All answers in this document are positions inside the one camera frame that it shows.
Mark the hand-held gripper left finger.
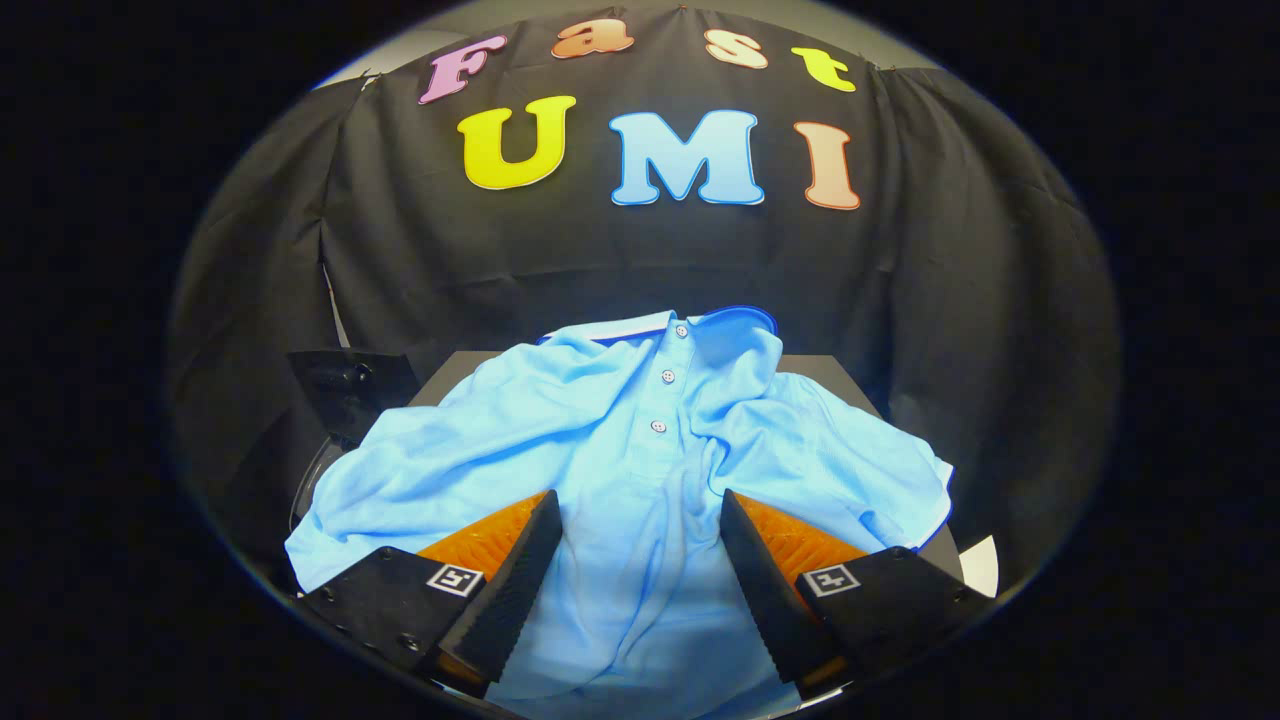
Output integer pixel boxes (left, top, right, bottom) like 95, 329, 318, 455
298, 490, 563, 699

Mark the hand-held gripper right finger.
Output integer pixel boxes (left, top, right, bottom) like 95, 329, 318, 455
718, 490, 996, 701

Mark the light blue polo shirt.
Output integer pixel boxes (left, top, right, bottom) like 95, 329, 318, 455
285, 305, 956, 720

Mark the dark washing machine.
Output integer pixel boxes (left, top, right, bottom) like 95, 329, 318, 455
285, 348, 421, 536

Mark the grey metal cabinet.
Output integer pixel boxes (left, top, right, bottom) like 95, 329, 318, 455
410, 350, 966, 583

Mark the black backdrop cloth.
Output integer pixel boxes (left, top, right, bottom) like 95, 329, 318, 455
165, 5, 1121, 601

